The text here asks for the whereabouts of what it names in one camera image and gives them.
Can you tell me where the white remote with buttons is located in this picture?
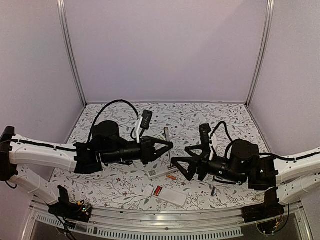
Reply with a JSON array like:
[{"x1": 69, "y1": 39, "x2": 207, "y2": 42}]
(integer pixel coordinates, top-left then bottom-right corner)
[{"x1": 153, "y1": 132, "x2": 166, "y2": 141}]

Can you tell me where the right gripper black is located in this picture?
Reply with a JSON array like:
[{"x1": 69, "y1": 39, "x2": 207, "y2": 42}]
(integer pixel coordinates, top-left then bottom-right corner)
[{"x1": 171, "y1": 144, "x2": 245, "y2": 184}]

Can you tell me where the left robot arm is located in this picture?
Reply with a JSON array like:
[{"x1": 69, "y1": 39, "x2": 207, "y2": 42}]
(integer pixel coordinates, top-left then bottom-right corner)
[{"x1": 0, "y1": 120, "x2": 174, "y2": 217}]

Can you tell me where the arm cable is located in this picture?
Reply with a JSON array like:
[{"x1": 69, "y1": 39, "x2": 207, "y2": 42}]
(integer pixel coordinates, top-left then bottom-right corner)
[
  {"x1": 209, "y1": 121, "x2": 236, "y2": 156},
  {"x1": 87, "y1": 99, "x2": 140, "y2": 143}
]

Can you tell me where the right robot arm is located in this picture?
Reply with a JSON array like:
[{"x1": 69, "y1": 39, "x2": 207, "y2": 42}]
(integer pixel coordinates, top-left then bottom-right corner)
[{"x1": 171, "y1": 139, "x2": 320, "y2": 191}]

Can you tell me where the floral table mat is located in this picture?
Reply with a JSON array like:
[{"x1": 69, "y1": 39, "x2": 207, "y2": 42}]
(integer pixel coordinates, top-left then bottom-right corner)
[{"x1": 50, "y1": 103, "x2": 267, "y2": 211}]

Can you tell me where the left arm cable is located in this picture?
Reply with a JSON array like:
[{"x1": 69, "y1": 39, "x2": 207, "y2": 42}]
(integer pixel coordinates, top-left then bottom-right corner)
[{"x1": 87, "y1": 99, "x2": 140, "y2": 143}]

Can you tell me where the long white remote control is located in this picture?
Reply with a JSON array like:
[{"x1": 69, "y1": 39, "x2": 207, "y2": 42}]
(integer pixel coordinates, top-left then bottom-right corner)
[{"x1": 147, "y1": 165, "x2": 178, "y2": 180}]

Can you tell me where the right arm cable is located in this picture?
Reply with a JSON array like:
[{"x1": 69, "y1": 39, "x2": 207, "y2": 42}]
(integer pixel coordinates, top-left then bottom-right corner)
[{"x1": 209, "y1": 121, "x2": 236, "y2": 156}]

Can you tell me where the white battery cover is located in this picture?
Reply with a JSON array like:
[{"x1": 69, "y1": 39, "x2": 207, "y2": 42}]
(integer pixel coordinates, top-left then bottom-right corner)
[{"x1": 143, "y1": 185, "x2": 154, "y2": 197}]

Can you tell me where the right aluminium frame post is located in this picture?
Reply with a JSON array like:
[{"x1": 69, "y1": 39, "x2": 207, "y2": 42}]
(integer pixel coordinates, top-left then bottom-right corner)
[{"x1": 245, "y1": 0, "x2": 275, "y2": 108}]

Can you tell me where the orange AA battery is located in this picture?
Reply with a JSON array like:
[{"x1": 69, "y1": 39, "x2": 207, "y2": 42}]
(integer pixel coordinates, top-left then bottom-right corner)
[{"x1": 166, "y1": 175, "x2": 177, "y2": 180}]

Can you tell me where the left aluminium frame post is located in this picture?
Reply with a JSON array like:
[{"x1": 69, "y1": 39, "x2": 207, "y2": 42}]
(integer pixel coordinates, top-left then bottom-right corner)
[{"x1": 56, "y1": 0, "x2": 88, "y2": 107}]

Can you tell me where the aluminium front rail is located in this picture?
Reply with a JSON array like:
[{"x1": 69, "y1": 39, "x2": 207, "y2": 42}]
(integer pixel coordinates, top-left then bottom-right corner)
[{"x1": 22, "y1": 197, "x2": 316, "y2": 240}]

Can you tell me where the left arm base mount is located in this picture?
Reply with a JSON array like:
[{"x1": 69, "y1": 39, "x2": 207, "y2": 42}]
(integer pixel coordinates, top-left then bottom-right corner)
[{"x1": 47, "y1": 185, "x2": 92, "y2": 223}]

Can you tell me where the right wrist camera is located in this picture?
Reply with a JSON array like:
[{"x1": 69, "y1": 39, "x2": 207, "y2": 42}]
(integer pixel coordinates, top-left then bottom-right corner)
[{"x1": 199, "y1": 123, "x2": 211, "y2": 145}]

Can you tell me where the purple AA battery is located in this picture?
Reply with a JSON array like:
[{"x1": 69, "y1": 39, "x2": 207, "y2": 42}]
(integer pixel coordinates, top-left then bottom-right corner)
[{"x1": 210, "y1": 187, "x2": 216, "y2": 197}]

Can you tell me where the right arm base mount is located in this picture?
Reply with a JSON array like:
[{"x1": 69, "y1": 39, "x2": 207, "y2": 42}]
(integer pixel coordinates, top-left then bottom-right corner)
[{"x1": 241, "y1": 187, "x2": 285, "y2": 235}]

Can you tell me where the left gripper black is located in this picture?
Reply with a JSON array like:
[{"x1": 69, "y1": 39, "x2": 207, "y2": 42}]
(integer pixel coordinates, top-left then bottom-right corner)
[{"x1": 102, "y1": 136, "x2": 174, "y2": 166}]

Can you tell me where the aluminium frame post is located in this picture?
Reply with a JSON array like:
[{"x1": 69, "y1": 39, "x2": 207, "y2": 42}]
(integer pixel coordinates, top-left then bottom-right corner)
[
  {"x1": 245, "y1": 0, "x2": 275, "y2": 108},
  {"x1": 56, "y1": 0, "x2": 88, "y2": 107}
]

